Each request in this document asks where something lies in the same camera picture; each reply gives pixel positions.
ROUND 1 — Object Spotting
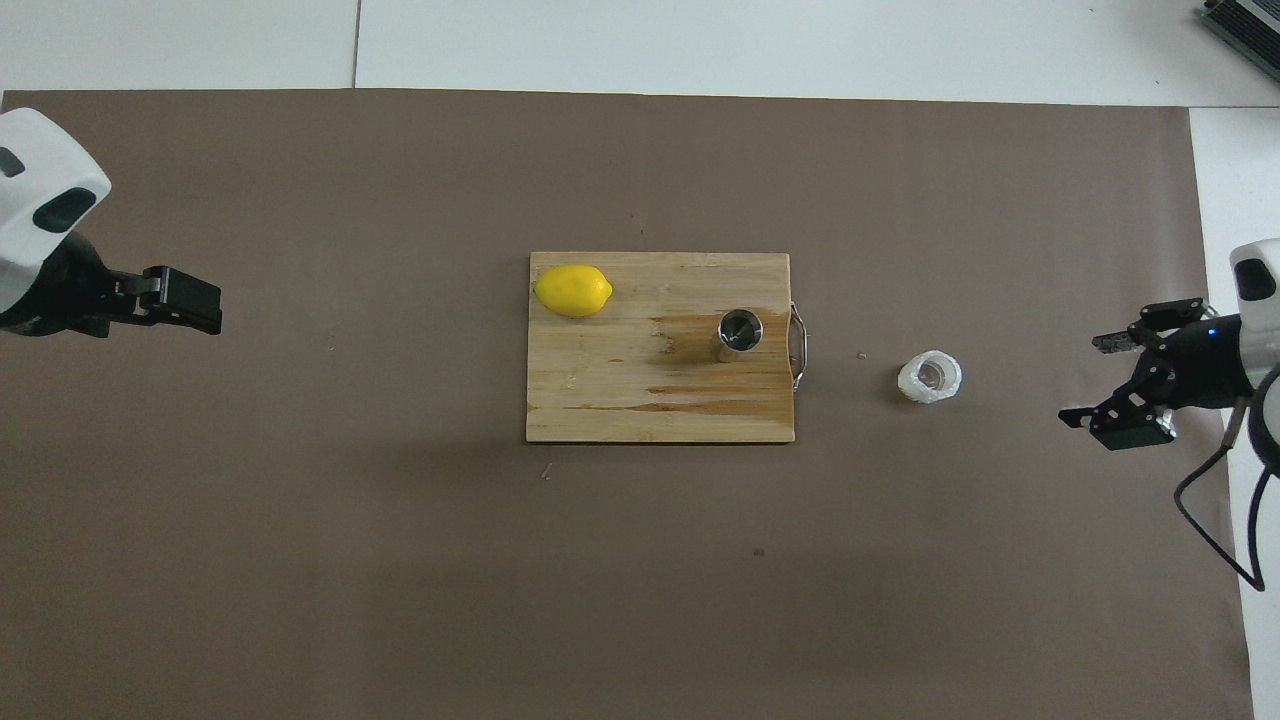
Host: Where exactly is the small clear plastic cup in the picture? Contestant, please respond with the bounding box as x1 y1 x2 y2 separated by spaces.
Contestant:
897 350 963 405

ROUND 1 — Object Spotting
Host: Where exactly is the yellow lemon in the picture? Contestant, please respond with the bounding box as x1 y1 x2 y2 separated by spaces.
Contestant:
533 264 614 319

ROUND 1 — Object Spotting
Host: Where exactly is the wooden cutting board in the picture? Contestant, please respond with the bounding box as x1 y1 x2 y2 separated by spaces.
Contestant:
526 251 809 444

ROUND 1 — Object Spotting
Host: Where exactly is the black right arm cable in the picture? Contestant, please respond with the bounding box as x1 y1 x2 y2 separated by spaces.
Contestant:
1174 395 1280 592

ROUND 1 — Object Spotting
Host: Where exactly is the brown paper table mat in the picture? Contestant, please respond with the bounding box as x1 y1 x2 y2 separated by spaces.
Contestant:
0 89 1256 720

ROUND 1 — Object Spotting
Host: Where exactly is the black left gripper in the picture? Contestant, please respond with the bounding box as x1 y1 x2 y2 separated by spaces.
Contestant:
0 231 224 338

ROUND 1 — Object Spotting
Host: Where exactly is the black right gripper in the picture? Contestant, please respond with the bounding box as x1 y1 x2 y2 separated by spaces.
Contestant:
1057 296 1247 452

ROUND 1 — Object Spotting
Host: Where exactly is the steel double jigger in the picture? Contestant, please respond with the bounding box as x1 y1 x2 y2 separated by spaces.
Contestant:
712 309 766 363

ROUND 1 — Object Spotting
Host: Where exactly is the grey ribbed metal device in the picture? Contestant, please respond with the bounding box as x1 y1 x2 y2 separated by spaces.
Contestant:
1200 0 1280 71

